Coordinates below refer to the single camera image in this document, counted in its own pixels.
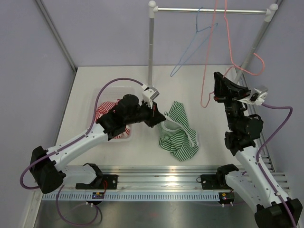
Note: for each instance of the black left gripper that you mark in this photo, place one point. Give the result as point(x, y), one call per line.
point(155, 117)

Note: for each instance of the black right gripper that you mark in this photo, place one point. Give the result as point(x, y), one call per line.
point(226, 90)

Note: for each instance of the green striped tank top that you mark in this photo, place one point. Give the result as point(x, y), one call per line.
point(175, 134)

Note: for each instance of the red striped tank top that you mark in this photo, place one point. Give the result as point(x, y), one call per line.
point(106, 108)

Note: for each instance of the pink wire hanger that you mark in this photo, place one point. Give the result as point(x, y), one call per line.
point(230, 54)

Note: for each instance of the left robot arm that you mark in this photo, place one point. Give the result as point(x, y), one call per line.
point(49, 166)

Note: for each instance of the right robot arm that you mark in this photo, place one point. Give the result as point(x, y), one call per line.
point(272, 206)

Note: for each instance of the metal clothes rack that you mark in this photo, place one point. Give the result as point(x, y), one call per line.
point(153, 8)

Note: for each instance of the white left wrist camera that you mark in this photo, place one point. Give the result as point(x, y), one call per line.
point(149, 94)

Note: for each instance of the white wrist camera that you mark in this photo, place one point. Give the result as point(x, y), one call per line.
point(256, 97)
point(149, 94)

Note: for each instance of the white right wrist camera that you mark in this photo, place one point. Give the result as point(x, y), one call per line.
point(256, 97)

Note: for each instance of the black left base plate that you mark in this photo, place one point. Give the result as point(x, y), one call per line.
point(107, 181)

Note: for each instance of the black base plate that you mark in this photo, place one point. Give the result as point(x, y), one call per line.
point(212, 182)
point(107, 181)

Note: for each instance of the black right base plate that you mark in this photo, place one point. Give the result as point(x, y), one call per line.
point(212, 182)

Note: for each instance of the white slotted cable duct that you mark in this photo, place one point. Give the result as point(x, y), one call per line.
point(131, 196)

